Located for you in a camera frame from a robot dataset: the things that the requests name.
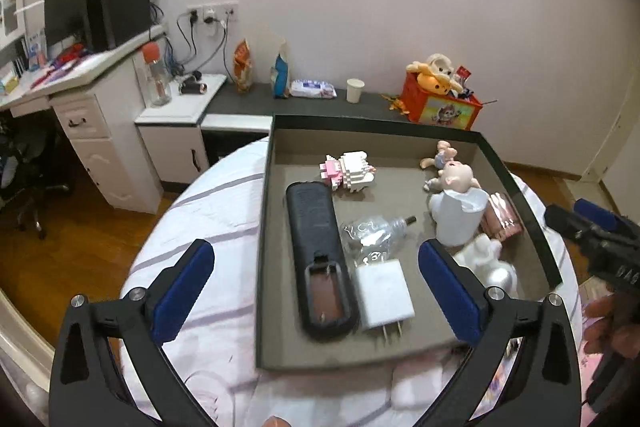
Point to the yellow white plush toy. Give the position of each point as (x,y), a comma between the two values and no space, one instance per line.
(435,75)

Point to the low dark-top cabinet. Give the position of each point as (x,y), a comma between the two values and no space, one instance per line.
(194,131)

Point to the red toy crate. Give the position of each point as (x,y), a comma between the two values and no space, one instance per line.
(425,107)

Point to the white glass-door cabinet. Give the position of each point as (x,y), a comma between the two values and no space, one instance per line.
(12,21)

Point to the orange snack bag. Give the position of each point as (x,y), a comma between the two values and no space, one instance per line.
(242,67)

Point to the clear glass bottle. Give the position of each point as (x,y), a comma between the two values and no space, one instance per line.
(374,239)

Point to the pink box with black rim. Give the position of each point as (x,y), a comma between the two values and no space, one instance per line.
(347,203)

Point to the black remote control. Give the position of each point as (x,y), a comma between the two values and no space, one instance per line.
(327,302)

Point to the white desk with drawers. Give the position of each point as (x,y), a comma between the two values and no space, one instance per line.
(96,104)

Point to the white paper cup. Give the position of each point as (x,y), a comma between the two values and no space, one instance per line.
(354,89)

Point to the pink bedsheet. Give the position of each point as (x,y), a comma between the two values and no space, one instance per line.
(591,290)

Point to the wet wipes pack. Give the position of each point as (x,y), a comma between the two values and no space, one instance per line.
(315,89)

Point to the white tablecloth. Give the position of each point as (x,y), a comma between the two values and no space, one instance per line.
(214,351)

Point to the pink white brick toy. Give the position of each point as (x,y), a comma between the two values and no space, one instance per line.
(350,171)

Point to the black computer tower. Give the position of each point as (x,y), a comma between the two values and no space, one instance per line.
(110,23)

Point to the blue white snack bag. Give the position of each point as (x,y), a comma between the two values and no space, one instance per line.
(280,73)

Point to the white silver round figurine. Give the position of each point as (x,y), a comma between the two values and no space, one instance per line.
(482,257)

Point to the wall power outlet strip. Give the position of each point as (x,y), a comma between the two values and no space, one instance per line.
(226,11)

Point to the pink baby figurine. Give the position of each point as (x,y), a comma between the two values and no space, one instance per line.
(451,174)

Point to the rose gold metallic box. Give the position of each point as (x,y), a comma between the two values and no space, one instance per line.
(500,221)

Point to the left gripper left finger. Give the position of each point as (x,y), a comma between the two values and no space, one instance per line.
(87,387)

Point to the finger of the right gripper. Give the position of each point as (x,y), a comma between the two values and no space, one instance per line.
(575,224)
(606,219)

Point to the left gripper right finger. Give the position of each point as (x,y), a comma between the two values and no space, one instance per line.
(543,387)

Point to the white ceramic cup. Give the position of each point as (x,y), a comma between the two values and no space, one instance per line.
(457,215)

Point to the clear bottle with orange cap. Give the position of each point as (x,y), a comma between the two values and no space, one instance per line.
(157,82)

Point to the white power adapter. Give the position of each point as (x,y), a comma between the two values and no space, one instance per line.
(383,297)

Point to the person's right hand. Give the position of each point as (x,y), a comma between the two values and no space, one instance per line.
(602,334)

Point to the black computer monitor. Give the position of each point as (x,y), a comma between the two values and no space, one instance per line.
(64,19)

